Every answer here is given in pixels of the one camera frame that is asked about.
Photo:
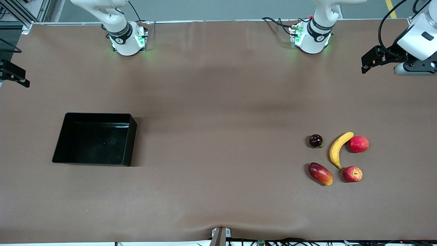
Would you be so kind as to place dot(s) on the red apple with yellow dimple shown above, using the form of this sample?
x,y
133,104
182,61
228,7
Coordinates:
x,y
352,174

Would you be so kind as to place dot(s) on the plain pinkish red fruit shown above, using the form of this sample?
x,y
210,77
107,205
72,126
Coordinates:
x,y
359,144

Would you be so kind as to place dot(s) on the dark purple mangosteen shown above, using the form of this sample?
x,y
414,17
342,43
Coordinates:
x,y
315,140

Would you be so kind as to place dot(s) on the red and yellow mango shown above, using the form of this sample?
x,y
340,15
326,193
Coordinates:
x,y
320,173

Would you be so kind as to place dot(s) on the matte table cover sheet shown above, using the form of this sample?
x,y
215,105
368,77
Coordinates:
x,y
218,102

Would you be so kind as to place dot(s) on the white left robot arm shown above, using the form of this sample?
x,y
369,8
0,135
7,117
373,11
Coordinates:
x,y
319,30

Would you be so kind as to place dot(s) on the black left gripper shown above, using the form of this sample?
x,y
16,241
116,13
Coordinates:
x,y
391,56

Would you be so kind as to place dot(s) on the aluminium frame profile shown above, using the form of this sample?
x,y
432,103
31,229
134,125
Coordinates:
x,y
20,15

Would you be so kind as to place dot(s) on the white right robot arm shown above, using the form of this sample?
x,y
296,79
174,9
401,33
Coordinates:
x,y
119,20

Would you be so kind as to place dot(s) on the yellow banana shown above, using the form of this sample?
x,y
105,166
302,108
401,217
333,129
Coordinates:
x,y
336,148

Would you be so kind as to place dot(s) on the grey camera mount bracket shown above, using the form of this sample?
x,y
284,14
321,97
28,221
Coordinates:
x,y
220,236

